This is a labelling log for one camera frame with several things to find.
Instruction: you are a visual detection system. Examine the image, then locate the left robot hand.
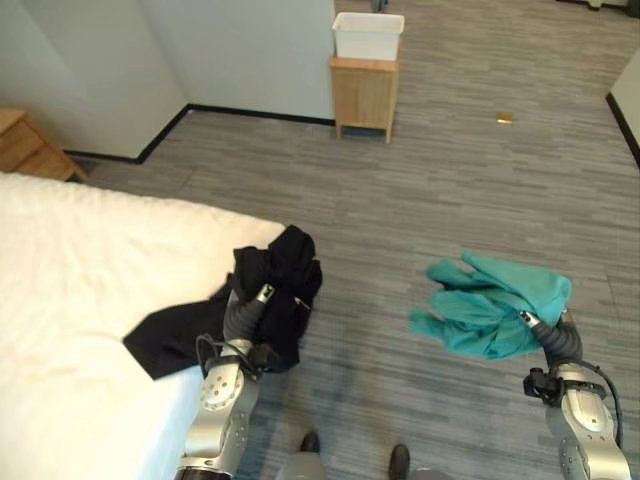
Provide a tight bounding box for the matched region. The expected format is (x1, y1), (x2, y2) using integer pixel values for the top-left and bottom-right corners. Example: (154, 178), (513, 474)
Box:
(221, 280), (277, 347)

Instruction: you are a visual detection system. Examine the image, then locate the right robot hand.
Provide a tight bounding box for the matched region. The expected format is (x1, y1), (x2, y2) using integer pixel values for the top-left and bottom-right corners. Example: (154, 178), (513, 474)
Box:
(517, 308), (583, 366)

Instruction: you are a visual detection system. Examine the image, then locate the black garment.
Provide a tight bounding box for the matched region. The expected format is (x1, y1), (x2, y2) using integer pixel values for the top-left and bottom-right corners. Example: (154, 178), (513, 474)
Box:
(122, 224), (324, 382)

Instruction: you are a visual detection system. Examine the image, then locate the teal garment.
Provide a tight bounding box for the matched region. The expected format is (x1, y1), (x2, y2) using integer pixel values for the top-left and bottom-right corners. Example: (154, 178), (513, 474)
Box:
(408, 250), (574, 362)

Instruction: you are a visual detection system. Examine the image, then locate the white bed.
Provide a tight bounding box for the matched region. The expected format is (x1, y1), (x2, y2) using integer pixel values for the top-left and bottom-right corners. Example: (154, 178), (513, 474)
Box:
(0, 171), (287, 480)

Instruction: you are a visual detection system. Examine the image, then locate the white plastic laundry basket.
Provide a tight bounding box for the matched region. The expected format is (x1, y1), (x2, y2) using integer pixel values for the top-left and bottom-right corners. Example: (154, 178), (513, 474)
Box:
(331, 11), (405, 62)

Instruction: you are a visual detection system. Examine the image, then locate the left robot leg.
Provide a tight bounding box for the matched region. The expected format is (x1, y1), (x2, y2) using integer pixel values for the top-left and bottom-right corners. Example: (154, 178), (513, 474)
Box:
(277, 430), (326, 480)

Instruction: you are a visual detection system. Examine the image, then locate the robot leg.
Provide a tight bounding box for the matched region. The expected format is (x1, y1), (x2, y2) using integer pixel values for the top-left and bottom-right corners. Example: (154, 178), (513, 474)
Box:
(277, 430), (326, 480)
(388, 443), (451, 480)

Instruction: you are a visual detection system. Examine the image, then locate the right robot leg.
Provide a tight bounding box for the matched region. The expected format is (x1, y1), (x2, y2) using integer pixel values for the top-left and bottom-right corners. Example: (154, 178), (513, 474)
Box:
(388, 443), (451, 480)

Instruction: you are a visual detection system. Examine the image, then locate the small wooden cabinet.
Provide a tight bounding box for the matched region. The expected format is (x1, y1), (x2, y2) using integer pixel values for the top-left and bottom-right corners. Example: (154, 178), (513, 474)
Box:
(329, 55), (400, 145)

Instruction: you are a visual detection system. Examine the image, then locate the wooden nightstand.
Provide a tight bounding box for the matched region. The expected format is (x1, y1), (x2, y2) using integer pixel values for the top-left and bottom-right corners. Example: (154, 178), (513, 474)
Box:
(0, 108), (88, 184)

